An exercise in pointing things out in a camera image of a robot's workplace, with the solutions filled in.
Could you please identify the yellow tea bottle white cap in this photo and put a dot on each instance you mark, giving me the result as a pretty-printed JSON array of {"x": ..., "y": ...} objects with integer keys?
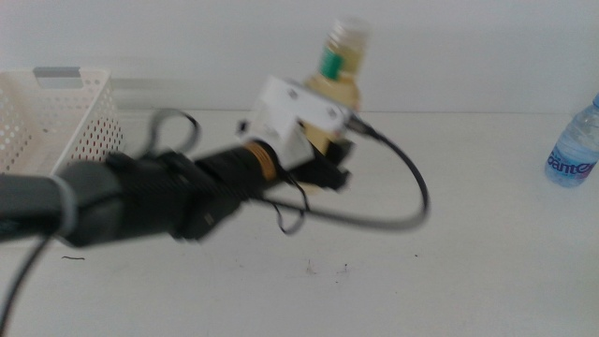
[{"x": 344, "y": 91}]

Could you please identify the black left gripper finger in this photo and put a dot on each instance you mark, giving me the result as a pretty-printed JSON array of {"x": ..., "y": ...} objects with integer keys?
[{"x": 340, "y": 152}]

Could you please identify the white perforated plastic basket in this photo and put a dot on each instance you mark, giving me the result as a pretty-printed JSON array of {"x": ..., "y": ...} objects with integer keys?
[{"x": 28, "y": 117}]

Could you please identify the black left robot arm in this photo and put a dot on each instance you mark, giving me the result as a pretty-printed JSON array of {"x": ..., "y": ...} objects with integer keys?
[{"x": 121, "y": 201}]

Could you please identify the clear water bottle blue cap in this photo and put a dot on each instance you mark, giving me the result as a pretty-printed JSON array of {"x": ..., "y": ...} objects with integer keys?
[{"x": 573, "y": 154}]

